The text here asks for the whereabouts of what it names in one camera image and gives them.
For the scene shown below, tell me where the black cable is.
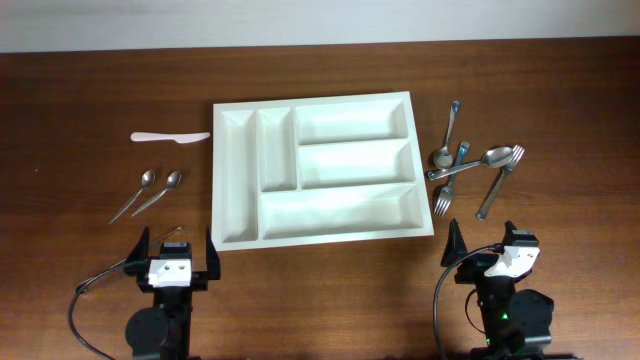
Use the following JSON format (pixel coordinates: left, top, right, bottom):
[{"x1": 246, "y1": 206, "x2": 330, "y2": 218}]
[
  {"x1": 432, "y1": 243, "x2": 504, "y2": 360},
  {"x1": 67, "y1": 263, "x2": 136, "y2": 360}
]

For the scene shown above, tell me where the small metal teaspoon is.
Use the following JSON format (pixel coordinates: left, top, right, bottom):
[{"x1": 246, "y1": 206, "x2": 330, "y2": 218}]
[
  {"x1": 131, "y1": 171, "x2": 182, "y2": 217},
  {"x1": 109, "y1": 170, "x2": 156, "y2": 224}
]

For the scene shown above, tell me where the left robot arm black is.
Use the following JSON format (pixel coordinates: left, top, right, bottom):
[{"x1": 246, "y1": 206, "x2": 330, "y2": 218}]
[{"x1": 125, "y1": 228, "x2": 221, "y2": 359}]

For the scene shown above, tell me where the white plastic cutlery tray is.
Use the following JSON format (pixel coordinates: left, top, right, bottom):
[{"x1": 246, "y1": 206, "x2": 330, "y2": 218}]
[{"x1": 211, "y1": 92, "x2": 434, "y2": 251}]

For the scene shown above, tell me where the small metal teaspoon left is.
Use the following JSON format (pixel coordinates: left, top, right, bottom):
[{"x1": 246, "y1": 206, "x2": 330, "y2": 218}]
[{"x1": 109, "y1": 170, "x2": 156, "y2": 224}]

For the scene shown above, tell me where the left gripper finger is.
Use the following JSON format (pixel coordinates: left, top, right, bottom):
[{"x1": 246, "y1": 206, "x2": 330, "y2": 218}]
[
  {"x1": 126, "y1": 226, "x2": 150, "y2": 263},
  {"x1": 206, "y1": 227, "x2": 221, "y2": 280}
]

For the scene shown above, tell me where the pale pink plastic knife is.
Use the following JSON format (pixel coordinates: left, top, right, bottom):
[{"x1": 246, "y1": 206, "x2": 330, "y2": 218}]
[{"x1": 130, "y1": 132, "x2": 211, "y2": 144}]

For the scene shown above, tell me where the metal fork with blue sheen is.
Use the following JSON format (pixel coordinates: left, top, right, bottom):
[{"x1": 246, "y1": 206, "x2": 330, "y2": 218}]
[{"x1": 434, "y1": 141, "x2": 470, "y2": 216}]

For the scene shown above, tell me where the right black cable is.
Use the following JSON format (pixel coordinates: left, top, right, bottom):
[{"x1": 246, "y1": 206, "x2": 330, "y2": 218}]
[{"x1": 432, "y1": 243, "x2": 504, "y2": 360}]

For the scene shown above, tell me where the small metal teaspoon right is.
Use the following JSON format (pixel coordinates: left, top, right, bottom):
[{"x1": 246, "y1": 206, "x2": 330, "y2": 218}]
[{"x1": 131, "y1": 171, "x2": 182, "y2": 217}]

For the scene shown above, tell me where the metal tablespoon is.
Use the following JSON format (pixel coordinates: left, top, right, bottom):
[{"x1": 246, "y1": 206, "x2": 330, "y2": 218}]
[{"x1": 433, "y1": 100, "x2": 461, "y2": 169}]

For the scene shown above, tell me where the left black cable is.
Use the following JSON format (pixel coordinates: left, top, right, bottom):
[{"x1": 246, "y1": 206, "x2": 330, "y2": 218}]
[{"x1": 67, "y1": 263, "x2": 136, "y2": 360}]

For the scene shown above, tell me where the thin metal utensil near gripper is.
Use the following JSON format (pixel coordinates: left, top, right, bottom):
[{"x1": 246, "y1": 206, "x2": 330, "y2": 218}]
[{"x1": 75, "y1": 226, "x2": 183, "y2": 294}]

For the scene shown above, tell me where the metal tablespoon crosswise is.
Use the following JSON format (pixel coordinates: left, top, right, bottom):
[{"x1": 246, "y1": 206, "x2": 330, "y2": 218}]
[{"x1": 427, "y1": 147, "x2": 514, "y2": 180}]

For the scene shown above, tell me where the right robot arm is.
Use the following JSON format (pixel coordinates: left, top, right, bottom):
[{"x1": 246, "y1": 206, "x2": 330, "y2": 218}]
[{"x1": 433, "y1": 219, "x2": 555, "y2": 360}]

